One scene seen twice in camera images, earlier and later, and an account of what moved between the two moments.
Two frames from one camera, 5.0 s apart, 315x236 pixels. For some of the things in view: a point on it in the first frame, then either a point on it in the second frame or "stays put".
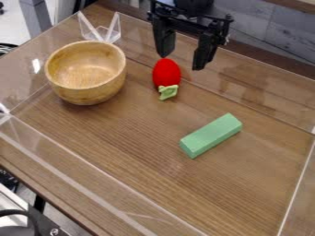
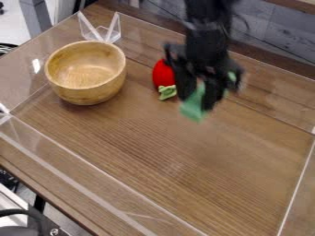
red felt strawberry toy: (166, 76) stays put
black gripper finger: (205, 51) to (214, 88)
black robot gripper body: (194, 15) to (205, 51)
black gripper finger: (165, 33) to (186, 80)
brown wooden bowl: (86, 71) stays put
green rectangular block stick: (211, 135) to (193, 107)
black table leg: (39, 204) stays put
